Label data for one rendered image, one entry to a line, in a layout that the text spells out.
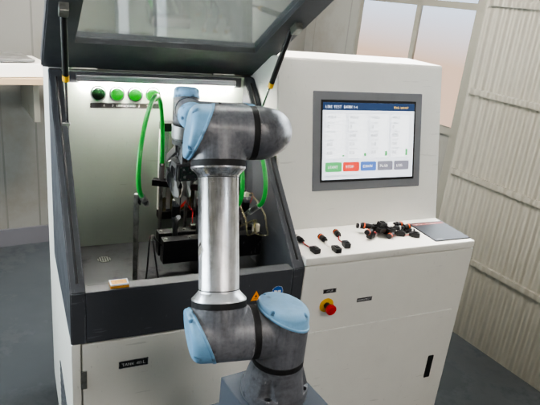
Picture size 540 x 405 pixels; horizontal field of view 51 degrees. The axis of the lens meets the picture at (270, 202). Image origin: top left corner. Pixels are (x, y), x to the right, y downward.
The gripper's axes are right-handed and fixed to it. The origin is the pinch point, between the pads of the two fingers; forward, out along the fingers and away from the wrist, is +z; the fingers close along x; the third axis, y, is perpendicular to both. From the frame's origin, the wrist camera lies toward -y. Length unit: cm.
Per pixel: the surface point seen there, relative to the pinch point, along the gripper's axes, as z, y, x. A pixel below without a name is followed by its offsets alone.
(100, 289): 16.2, 21.8, -27.2
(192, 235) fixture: 13.2, -0.9, 5.2
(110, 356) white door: 38, 23, -25
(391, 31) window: -49, -145, 174
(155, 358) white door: 41.1, 22.7, -11.6
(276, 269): 16.3, 21.9, 25.3
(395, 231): 11, 13, 76
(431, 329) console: 49, 23, 94
